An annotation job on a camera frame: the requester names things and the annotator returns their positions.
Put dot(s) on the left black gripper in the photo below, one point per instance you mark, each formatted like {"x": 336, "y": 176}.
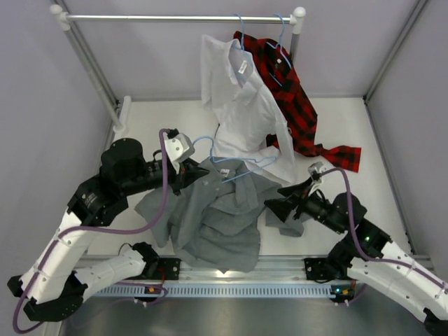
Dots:
{"x": 190, "y": 173}

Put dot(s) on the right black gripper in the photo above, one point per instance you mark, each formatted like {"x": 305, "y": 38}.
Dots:
{"x": 283, "y": 206}

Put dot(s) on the light blue hanger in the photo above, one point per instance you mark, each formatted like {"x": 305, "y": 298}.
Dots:
{"x": 238, "y": 164}

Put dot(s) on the grey shirt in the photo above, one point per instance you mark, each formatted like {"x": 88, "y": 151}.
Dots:
{"x": 215, "y": 224}

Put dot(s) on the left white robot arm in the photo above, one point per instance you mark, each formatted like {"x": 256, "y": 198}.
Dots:
{"x": 54, "y": 288}

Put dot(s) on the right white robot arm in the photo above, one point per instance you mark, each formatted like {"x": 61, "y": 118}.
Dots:
{"x": 367, "y": 254}

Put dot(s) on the white shirt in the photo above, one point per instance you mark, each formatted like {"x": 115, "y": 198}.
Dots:
{"x": 250, "y": 122}

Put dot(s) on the blue hanger under white shirt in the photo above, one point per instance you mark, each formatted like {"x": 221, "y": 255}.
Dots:
{"x": 246, "y": 40}

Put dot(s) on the red black plaid shirt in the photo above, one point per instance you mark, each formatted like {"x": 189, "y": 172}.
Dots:
{"x": 297, "y": 109}

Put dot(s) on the blue hanger under plaid shirt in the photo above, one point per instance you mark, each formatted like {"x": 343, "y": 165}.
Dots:
{"x": 279, "y": 48}

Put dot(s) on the left rack upright pole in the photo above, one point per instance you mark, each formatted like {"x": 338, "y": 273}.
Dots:
{"x": 93, "y": 72}

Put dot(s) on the rack upright pole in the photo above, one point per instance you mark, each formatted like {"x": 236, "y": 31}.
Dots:
{"x": 295, "y": 36}
{"x": 93, "y": 72}

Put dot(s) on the white rack foot bar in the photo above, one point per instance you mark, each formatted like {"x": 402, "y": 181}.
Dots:
{"x": 124, "y": 109}

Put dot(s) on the right rack upright pole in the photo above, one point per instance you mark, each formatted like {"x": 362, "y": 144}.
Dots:
{"x": 295, "y": 36}

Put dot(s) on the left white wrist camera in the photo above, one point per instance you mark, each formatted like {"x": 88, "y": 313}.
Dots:
{"x": 179, "y": 147}

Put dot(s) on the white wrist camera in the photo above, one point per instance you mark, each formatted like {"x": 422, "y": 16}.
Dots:
{"x": 179, "y": 147}
{"x": 316, "y": 171}

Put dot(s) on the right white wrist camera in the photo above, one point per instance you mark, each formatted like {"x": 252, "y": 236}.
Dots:
{"x": 316, "y": 171}

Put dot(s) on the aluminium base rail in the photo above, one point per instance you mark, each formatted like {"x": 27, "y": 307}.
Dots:
{"x": 273, "y": 269}

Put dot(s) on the perforated cable duct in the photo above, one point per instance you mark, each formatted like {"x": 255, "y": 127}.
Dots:
{"x": 186, "y": 290}

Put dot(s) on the metal clothes rail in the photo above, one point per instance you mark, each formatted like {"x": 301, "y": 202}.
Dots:
{"x": 295, "y": 19}

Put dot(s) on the right aluminium frame post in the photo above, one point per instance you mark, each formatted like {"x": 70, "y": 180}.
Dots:
{"x": 412, "y": 18}

